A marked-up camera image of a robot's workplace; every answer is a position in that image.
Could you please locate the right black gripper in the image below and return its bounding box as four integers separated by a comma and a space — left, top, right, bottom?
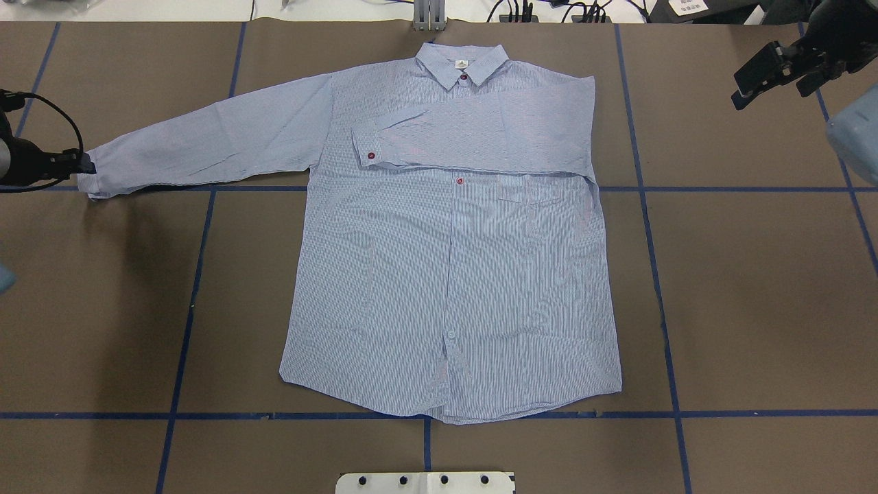
731, 1, 877, 110

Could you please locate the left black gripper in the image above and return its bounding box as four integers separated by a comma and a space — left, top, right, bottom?
14, 141, 96, 187

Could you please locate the light blue striped shirt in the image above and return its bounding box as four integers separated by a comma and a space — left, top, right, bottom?
76, 43, 623, 425

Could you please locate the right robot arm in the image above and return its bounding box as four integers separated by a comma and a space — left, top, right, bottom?
731, 1, 877, 185

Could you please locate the black labelled box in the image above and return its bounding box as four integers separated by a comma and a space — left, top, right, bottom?
647, 1, 766, 25

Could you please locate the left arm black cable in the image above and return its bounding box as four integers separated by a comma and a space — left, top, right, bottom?
0, 89, 86, 193

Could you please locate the aluminium frame post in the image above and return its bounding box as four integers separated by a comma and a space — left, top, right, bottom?
412, 0, 447, 32

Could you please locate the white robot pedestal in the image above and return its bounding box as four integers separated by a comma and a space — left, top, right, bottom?
335, 471, 517, 493

